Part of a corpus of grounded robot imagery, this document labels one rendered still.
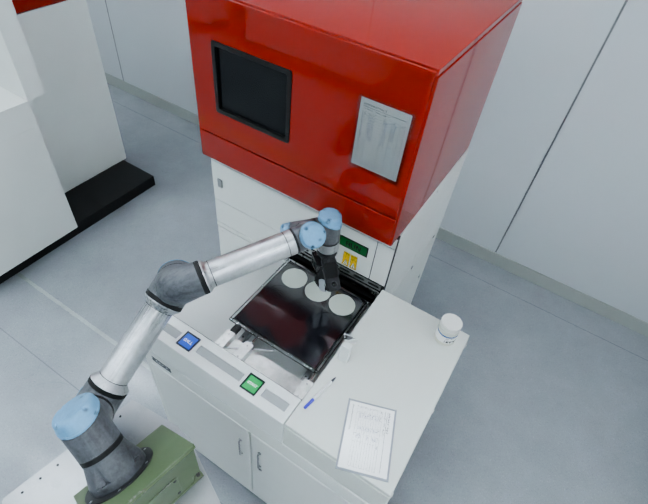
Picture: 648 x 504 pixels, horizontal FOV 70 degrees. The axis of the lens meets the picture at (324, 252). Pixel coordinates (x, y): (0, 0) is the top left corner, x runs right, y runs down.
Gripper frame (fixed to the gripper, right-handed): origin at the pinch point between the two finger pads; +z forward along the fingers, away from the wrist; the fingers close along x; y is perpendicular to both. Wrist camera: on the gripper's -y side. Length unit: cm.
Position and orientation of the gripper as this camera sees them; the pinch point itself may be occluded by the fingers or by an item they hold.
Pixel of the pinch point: (325, 290)
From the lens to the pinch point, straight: 168.9
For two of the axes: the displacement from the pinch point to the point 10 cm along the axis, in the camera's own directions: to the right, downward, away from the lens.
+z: -0.6, 6.9, 7.2
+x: -9.5, 1.9, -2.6
